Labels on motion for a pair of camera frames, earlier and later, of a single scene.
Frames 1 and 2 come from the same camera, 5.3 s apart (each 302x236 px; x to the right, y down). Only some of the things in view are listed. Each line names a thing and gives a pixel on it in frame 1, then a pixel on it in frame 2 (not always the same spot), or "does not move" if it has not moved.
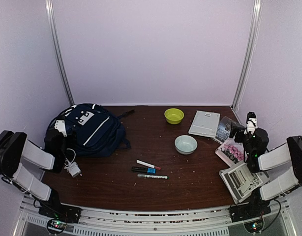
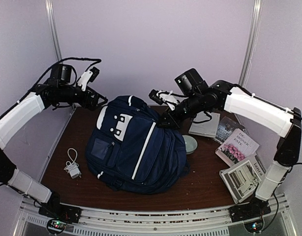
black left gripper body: x=52 y=138 → x=92 y=99
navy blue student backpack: x=96 y=130 → x=127 y=149
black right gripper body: x=238 y=131 → x=173 y=117
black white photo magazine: x=241 y=182 does not move
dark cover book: x=223 y=132 does not move
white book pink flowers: x=231 y=152 does not move
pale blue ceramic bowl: x=186 y=144 does not move
